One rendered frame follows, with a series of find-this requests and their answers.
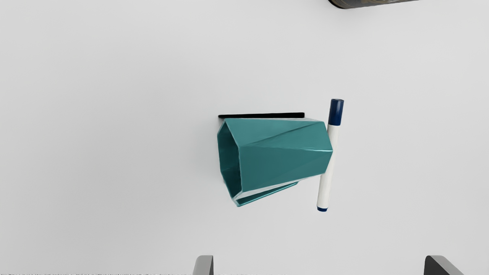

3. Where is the dark round can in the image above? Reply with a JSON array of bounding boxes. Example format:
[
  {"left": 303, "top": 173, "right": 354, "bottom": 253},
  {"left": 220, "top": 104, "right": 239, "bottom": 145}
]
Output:
[{"left": 328, "top": 0, "right": 421, "bottom": 10}]

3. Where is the white marker with blue cap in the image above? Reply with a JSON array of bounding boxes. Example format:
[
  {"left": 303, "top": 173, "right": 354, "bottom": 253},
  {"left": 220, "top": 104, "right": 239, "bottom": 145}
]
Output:
[{"left": 316, "top": 99, "right": 345, "bottom": 212}]

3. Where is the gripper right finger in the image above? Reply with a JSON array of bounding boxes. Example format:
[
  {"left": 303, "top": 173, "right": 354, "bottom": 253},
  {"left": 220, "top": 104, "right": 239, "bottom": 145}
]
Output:
[{"left": 424, "top": 255, "right": 465, "bottom": 275}]

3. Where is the teal faceted mug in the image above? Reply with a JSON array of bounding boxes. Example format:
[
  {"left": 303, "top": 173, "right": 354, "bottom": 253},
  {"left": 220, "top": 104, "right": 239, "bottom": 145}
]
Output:
[{"left": 217, "top": 117, "right": 334, "bottom": 207}]

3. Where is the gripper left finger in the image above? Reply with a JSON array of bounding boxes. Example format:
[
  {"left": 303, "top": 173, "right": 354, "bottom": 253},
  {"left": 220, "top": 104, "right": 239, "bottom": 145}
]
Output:
[{"left": 192, "top": 255, "right": 214, "bottom": 275}]

